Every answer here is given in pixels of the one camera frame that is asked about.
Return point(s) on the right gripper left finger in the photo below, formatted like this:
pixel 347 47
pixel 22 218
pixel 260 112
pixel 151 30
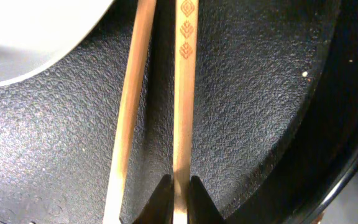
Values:
pixel 159 207

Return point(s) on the wooden chopstick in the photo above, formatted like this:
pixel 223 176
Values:
pixel 128 109
pixel 186 27

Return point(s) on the round black serving tray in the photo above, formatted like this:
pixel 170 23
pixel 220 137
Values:
pixel 275 121

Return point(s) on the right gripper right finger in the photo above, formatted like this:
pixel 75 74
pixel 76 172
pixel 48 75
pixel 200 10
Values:
pixel 201 209

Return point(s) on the light grey plate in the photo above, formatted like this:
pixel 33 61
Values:
pixel 35 34

